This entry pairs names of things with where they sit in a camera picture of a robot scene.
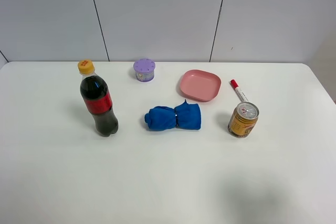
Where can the gold drink can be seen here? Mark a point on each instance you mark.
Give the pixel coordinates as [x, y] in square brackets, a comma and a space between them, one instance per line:
[243, 119]

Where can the purple round lidded container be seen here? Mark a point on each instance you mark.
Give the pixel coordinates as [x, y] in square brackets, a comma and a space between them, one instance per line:
[144, 69]

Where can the rolled blue cloth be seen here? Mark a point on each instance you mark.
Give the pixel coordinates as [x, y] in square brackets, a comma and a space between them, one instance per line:
[185, 116]

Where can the pink square plate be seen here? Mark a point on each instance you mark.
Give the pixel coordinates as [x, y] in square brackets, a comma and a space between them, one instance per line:
[200, 85]

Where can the red capped white marker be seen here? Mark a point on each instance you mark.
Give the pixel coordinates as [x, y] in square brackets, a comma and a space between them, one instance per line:
[238, 91]

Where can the cola bottle with yellow cap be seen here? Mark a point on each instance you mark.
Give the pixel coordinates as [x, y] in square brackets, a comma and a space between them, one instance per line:
[96, 96]

